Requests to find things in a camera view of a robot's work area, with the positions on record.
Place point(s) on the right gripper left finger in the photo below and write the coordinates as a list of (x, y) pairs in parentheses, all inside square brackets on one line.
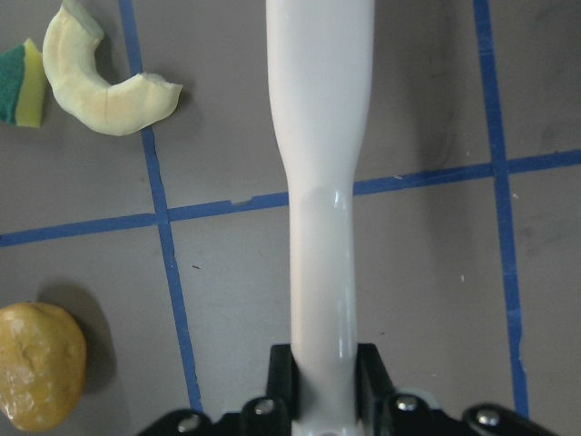
[(270, 414)]

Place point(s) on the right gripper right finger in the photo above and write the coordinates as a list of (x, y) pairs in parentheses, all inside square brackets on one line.
[(384, 410)]

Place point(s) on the yellow potato-like lump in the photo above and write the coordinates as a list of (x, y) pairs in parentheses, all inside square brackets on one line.
[(43, 365)]

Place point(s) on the white hand brush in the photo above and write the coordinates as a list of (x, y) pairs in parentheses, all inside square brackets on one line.
[(320, 57)]

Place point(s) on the green yellow sponge piece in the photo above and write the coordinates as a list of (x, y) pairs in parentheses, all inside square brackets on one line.
[(23, 85)]

